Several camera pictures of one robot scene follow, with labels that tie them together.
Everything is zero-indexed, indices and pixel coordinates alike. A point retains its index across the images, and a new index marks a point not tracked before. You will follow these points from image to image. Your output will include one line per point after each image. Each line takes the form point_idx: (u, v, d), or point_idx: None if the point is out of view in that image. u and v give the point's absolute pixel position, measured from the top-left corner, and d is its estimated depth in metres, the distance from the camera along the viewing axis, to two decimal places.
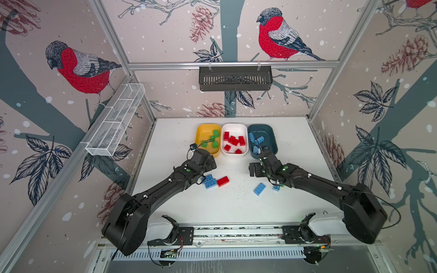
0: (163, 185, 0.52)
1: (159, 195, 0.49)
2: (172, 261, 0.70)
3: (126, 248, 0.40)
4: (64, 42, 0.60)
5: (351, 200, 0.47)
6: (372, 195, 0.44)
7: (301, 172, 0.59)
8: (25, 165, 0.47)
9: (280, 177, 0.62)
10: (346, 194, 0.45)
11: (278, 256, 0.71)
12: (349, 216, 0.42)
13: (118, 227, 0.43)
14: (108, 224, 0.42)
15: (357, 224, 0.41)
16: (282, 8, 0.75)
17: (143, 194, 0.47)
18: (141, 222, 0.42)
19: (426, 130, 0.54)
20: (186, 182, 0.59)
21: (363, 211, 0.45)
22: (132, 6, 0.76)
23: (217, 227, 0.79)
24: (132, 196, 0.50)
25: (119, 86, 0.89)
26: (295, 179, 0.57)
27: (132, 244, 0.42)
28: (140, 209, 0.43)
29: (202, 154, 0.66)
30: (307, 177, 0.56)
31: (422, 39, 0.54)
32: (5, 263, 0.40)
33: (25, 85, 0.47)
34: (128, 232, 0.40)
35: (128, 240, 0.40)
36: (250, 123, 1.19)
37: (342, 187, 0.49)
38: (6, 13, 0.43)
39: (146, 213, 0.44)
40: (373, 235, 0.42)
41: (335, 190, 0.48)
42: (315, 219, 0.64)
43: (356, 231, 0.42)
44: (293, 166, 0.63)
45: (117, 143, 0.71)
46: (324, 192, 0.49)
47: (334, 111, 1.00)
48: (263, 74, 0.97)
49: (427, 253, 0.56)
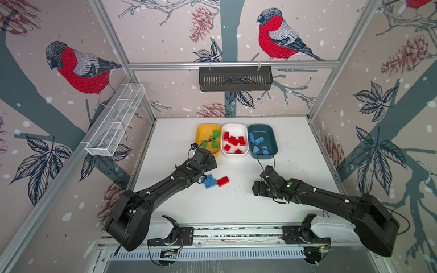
0: (165, 182, 0.53)
1: (162, 191, 0.50)
2: (172, 262, 0.70)
3: (130, 244, 0.41)
4: (64, 42, 0.60)
5: (361, 212, 0.47)
6: (380, 206, 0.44)
7: (306, 187, 0.59)
8: (25, 165, 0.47)
9: (286, 194, 0.61)
10: (354, 206, 0.45)
11: (278, 256, 0.71)
12: (362, 231, 0.41)
13: (122, 223, 0.43)
14: (112, 220, 0.42)
15: (371, 239, 0.40)
16: (282, 8, 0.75)
17: (147, 190, 0.48)
18: (145, 218, 0.42)
19: (426, 130, 0.54)
20: (187, 181, 0.59)
21: (374, 223, 0.45)
22: (132, 7, 0.76)
23: (217, 227, 0.79)
24: (135, 192, 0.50)
25: (119, 86, 0.89)
26: (301, 195, 0.57)
27: (135, 240, 0.43)
28: (143, 205, 0.43)
29: (203, 153, 0.67)
30: (313, 193, 0.55)
31: (422, 39, 0.54)
32: (5, 263, 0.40)
33: (25, 85, 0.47)
34: (132, 227, 0.40)
35: (131, 235, 0.40)
36: (250, 123, 1.19)
37: (349, 199, 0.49)
38: (6, 13, 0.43)
39: (149, 209, 0.45)
40: (390, 249, 0.41)
41: (342, 203, 0.47)
42: (317, 223, 0.63)
43: (371, 245, 0.41)
44: (297, 182, 0.62)
45: (117, 143, 0.71)
46: (332, 206, 0.48)
47: (334, 111, 1.00)
48: (263, 75, 0.97)
49: (427, 253, 0.56)
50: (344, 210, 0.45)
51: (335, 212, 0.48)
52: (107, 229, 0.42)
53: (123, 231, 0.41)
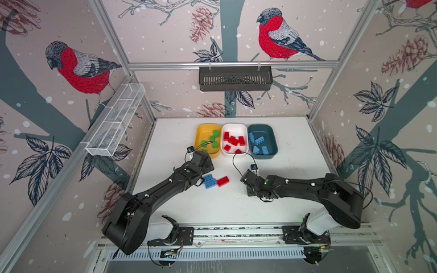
0: (164, 185, 0.53)
1: (160, 194, 0.50)
2: (172, 261, 0.70)
3: (128, 247, 0.41)
4: (64, 42, 0.60)
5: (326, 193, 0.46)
6: (342, 182, 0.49)
7: (280, 180, 0.62)
8: (25, 165, 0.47)
9: (265, 191, 0.63)
10: (320, 188, 0.49)
11: (278, 256, 0.71)
12: (330, 208, 0.44)
13: (119, 226, 0.43)
14: (110, 224, 0.42)
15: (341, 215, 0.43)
16: (282, 8, 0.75)
17: (145, 193, 0.48)
18: (144, 220, 0.42)
19: (426, 130, 0.54)
20: (186, 183, 0.60)
21: (338, 199, 0.48)
22: (132, 6, 0.76)
23: (217, 227, 0.79)
24: (134, 195, 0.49)
25: (119, 86, 0.89)
26: (277, 190, 0.59)
27: (134, 243, 0.42)
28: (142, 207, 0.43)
29: (202, 156, 0.67)
30: (286, 183, 0.58)
31: (422, 39, 0.54)
32: (4, 263, 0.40)
33: (25, 85, 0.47)
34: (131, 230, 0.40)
35: (130, 238, 0.40)
36: (250, 123, 1.15)
37: (315, 182, 0.50)
38: (6, 13, 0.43)
39: (148, 211, 0.45)
40: (359, 221, 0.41)
41: (310, 187, 0.50)
42: (310, 221, 0.62)
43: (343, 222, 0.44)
44: (272, 177, 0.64)
45: (117, 143, 0.71)
46: (301, 192, 0.51)
47: (334, 111, 1.00)
48: (263, 75, 0.97)
49: (427, 253, 0.56)
50: (312, 193, 0.48)
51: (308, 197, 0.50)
52: (104, 233, 0.42)
53: (120, 235, 0.40)
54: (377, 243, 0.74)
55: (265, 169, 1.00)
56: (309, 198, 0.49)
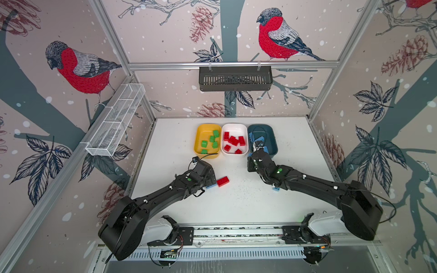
0: (164, 191, 0.53)
1: (159, 201, 0.50)
2: (172, 261, 0.70)
3: (121, 252, 0.40)
4: (64, 42, 0.60)
5: (349, 199, 0.48)
6: (367, 193, 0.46)
7: (296, 174, 0.58)
8: (25, 165, 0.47)
9: (276, 180, 0.60)
10: (342, 193, 0.46)
11: (278, 256, 0.71)
12: (347, 215, 0.42)
13: (115, 231, 0.43)
14: (107, 227, 0.42)
15: (357, 224, 0.41)
16: (282, 8, 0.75)
17: (144, 199, 0.48)
18: (139, 227, 0.42)
19: (426, 130, 0.54)
20: (186, 192, 0.60)
21: (360, 209, 0.46)
22: (132, 7, 0.76)
23: (217, 227, 0.79)
24: (132, 199, 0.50)
25: (119, 86, 0.89)
26: (291, 182, 0.57)
27: (128, 249, 0.42)
28: (139, 213, 0.43)
29: (204, 166, 0.67)
30: (302, 178, 0.56)
31: (422, 39, 0.54)
32: (5, 263, 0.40)
33: (25, 85, 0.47)
34: (126, 235, 0.40)
35: (124, 243, 0.39)
36: (250, 123, 1.15)
37: (338, 186, 0.48)
38: (6, 13, 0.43)
39: (145, 218, 0.44)
40: (372, 234, 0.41)
41: (331, 190, 0.48)
42: (313, 220, 0.64)
43: (355, 230, 0.42)
44: (287, 169, 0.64)
45: (117, 143, 0.71)
46: (320, 192, 0.49)
47: (334, 111, 1.00)
48: (263, 75, 0.97)
49: (427, 253, 0.56)
50: (333, 195, 0.46)
51: (325, 199, 0.48)
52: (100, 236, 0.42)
53: (115, 239, 0.40)
54: (377, 243, 0.74)
55: None
56: (327, 200, 0.47)
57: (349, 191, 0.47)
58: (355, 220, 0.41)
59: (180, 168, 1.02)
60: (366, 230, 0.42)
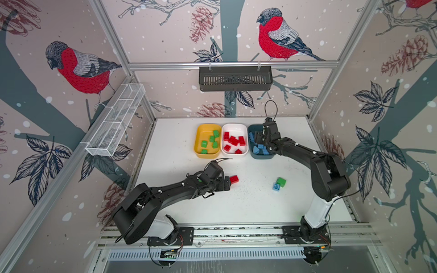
0: (177, 186, 0.56)
1: (172, 194, 0.52)
2: (173, 262, 0.70)
3: (130, 237, 0.41)
4: (64, 42, 0.60)
5: (318, 160, 0.54)
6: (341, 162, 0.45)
7: (292, 142, 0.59)
8: (25, 165, 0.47)
9: (274, 145, 0.72)
10: (317, 156, 0.55)
11: (278, 256, 0.71)
12: (313, 173, 0.50)
13: (127, 216, 0.44)
14: (120, 210, 0.44)
15: (318, 183, 0.50)
16: (282, 8, 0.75)
17: (159, 189, 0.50)
18: (151, 215, 0.43)
19: (426, 130, 0.54)
20: (195, 192, 0.60)
21: (324, 169, 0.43)
22: (132, 6, 0.76)
23: (217, 227, 0.79)
24: (148, 187, 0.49)
25: (120, 86, 0.89)
26: (284, 147, 0.67)
27: (136, 236, 0.43)
28: (153, 201, 0.45)
29: (216, 169, 0.68)
30: (294, 144, 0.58)
31: (422, 39, 0.54)
32: (5, 263, 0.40)
33: (25, 85, 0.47)
34: (138, 220, 0.41)
35: (134, 228, 0.41)
36: (250, 123, 1.15)
37: (316, 152, 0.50)
38: (6, 13, 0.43)
39: (158, 206, 0.46)
40: (329, 194, 0.49)
41: (309, 154, 0.57)
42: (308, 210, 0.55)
43: (316, 189, 0.51)
44: (286, 138, 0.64)
45: (117, 143, 0.71)
46: (300, 154, 0.59)
47: (334, 111, 1.00)
48: (263, 75, 0.97)
49: (427, 253, 0.56)
50: (308, 157, 0.55)
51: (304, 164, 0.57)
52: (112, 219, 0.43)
53: (126, 225, 0.42)
54: (377, 243, 0.74)
55: (265, 169, 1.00)
56: (304, 164, 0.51)
57: (325, 156, 0.53)
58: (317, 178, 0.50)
59: (180, 168, 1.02)
60: (324, 188, 0.50)
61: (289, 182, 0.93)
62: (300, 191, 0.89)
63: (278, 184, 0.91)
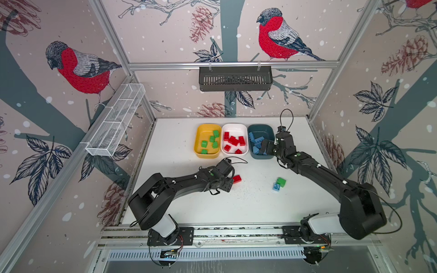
0: (188, 178, 0.56)
1: (184, 185, 0.52)
2: (173, 262, 0.70)
3: (144, 223, 0.43)
4: (64, 42, 0.60)
5: (352, 194, 0.46)
6: (376, 196, 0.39)
7: (312, 161, 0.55)
8: (25, 165, 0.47)
9: (291, 161, 0.63)
10: (349, 188, 0.46)
11: (279, 256, 0.71)
12: (345, 208, 0.42)
13: (142, 203, 0.46)
14: (136, 197, 0.46)
15: (350, 220, 0.42)
16: (282, 8, 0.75)
17: (172, 180, 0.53)
18: (165, 204, 0.44)
19: (426, 130, 0.54)
20: (207, 185, 0.60)
21: (360, 206, 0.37)
22: (132, 6, 0.76)
23: (217, 227, 0.79)
24: (163, 177, 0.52)
25: (120, 86, 0.89)
26: (303, 166, 0.59)
27: (150, 223, 0.45)
28: (167, 191, 0.46)
29: (228, 165, 0.69)
30: (316, 166, 0.57)
31: (422, 39, 0.54)
32: (5, 263, 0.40)
33: (25, 85, 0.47)
34: (153, 208, 0.43)
35: (149, 215, 0.42)
36: (250, 123, 1.15)
37: (347, 181, 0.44)
38: (6, 13, 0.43)
39: (172, 196, 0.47)
40: (363, 235, 0.42)
41: (338, 183, 0.48)
42: (313, 218, 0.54)
43: (347, 225, 0.43)
44: (305, 156, 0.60)
45: (117, 143, 0.71)
46: (326, 182, 0.50)
47: (334, 111, 1.00)
48: (263, 75, 0.97)
49: (427, 253, 0.56)
50: (337, 188, 0.47)
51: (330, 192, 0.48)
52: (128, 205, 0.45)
53: (141, 211, 0.44)
54: (377, 243, 0.74)
55: (264, 169, 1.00)
56: (332, 193, 0.48)
57: (357, 188, 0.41)
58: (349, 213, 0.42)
59: (180, 168, 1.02)
60: (358, 227, 0.42)
61: (289, 183, 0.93)
62: (300, 191, 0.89)
63: (278, 184, 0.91)
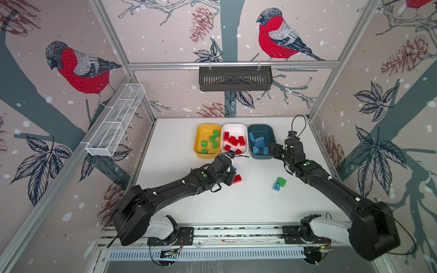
0: (175, 185, 0.52)
1: (168, 195, 0.48)
2: (172, 262, 0.70)
3: (125, 239, 0.41)
4: (64, 42, 0.60)
5: (366, 212, 0.43)
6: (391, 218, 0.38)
7: (322, 173, 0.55)
8: (25, 165, 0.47)
9: (299, 170, 0.61)
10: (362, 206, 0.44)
11: (277, 257, 0.71)
12: (357, 227, 0.40)
13: (123, 216, 0.44)
14: (116, 211, 0.43)
15: (362, 238, 0.40)
16: (282, 8, 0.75)
17: (153, 191, 0.47)
18: (144, 219, 0.41)
19: (426, 130, 0.54)
20: (198, 189, 0.56)
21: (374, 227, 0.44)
22: (132, 7, 0.76)
23: (217, 227, 0.79)
24: (143, 190, 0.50)
25: (120, 86, 0.89)
26: (312, 177, 0.56)
27: (132, 236, 0.42)
28: (145, 206, 0.43)
29: (223, 162, 0.61)
30: (326, 178, 0.55)
31: (422, 39, 0.54)
32: (5, 263, 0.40)
33: (25, 84, 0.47)
34: (130, 225, 0.40)
35: (128, 232, 0.40)
36: (250, 123, 1.15)
37: (361, 198, 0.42)
38: (6, 13, 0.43)
39: (151, 211, 0.44)
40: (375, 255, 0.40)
41: (351, 199, 0.46)
42: (316, 222, 0.64)
43: (358, 243, 0.41)
44: (315, 165, 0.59)
45: (117, 143, 0.71)
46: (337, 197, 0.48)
47: (334, 111, 1.00)
48: (263, 75, 0.97)
49: (427, 253, 0.56)
50: (350, 205, 0.45)
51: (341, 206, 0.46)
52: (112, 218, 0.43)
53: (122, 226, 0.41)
54: None
55: (264, 169, 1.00)
56: (342, 208, 0.46)
57: (371, 207, 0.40)
58: (362, 234, 0.40)
59: (180, 168, 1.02)
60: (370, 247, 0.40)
61: (289, 183, 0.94)
62: (300, 192, 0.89)
63: (278, 184, 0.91)
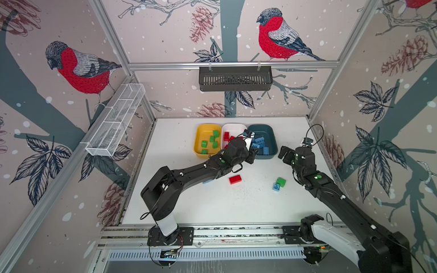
0: (198, 168, 0.55)
1: (193, 176, 0.52)
2: (172, 262, 0.70)
3: (156, 215, 0.44)
4: (64, 42, 0.60)
5: (382, 244, 0.42)
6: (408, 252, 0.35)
7: (334, 190, 0.54)
8: (25, 165, 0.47)
9: (309, 183, 0.58)
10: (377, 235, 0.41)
11: (278, 257, 0.71)
12: (369, 257, 0.38)
13: (154, 194, 0.47)
14: (147, 189, 0.47)
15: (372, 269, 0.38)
16: (282, 8, 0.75)
17: (180, 171, 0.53)
18: (173, 196, 0.44)
19: (426, 130, 0.54)
20: (218, 172, 0.59)
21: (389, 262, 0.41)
22: (132, 7, 0.76)
23: (217, 227, 0.79)
24: (170, 169, 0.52)
25: (120, 87, 0.89)
26: (323, 194, 0.53)
27: (162, 213, 0.46)
28: (174, 185, 0.45)
29: (236, 147, 0.61)
30: (339, 198, 0.51)
31: (422, 39, 0.54)
32: (5, 263, 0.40)
33: (25, 84, 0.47)
34: (162, 201, 0.43)
35: (159, 208, 0.43)
36: (250, 123, 1.15)
37: (376, 227, 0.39)
38: (6, 13, 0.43)
39: (179, 189, 0.47)
40: None
41: (366, 226, 0.43)
42: (320, 227, 0.62)
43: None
44: (326, 179, 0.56)
45: (117, 143, 0.71)
46: (351, 221, 0.45)
47: (334, 111, 1.00)
48: (263, 75, 0.97)
49: (427, 253, 0.56)
50: (364, 232, 0.42)
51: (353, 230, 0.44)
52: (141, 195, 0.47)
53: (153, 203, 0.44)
54: None
55: (265, 169, 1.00)
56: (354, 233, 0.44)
57: (386, 238, 0.41)
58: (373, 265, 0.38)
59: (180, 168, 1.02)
60: None
61: (289, 183, 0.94)
62: (300, 192, 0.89)
63: (278, 184, 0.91)
